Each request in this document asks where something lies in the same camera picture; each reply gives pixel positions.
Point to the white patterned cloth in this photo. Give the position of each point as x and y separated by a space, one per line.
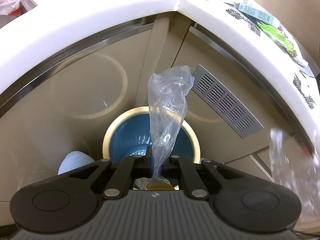
243 39

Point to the blue trash bin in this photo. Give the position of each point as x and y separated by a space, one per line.
144 147

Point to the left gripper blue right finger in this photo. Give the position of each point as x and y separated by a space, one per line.
184 171

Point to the clear plastic bag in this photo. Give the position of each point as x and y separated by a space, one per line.
167 109

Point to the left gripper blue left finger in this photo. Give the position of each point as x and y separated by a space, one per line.
122 175

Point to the cabinet vent grille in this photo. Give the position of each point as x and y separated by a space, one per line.
225 103

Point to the white yellow snack bag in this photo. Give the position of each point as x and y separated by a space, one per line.
296 168

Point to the light blue floral box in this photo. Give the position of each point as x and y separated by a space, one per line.
258 14

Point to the light blue slipper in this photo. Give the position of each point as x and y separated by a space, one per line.
74 160

